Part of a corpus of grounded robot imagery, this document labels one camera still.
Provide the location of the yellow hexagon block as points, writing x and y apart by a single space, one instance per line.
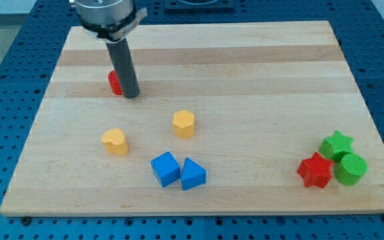
184 124

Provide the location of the yellow heart block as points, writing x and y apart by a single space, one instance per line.
114 141

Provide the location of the blue cube block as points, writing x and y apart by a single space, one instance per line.
166 169

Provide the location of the red block behind rod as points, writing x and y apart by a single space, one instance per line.
114 83

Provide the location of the green cylinder block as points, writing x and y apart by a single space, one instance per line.
350 169

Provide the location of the green star block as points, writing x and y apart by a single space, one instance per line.
337 145

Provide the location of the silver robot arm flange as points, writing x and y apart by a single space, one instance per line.
109 20

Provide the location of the blue triangle block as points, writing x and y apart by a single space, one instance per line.
193 175

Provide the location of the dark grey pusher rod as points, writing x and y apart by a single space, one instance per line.
123 65

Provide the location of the light wooden board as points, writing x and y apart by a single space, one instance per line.
264 96

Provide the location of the red star block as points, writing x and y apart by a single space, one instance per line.
315 171

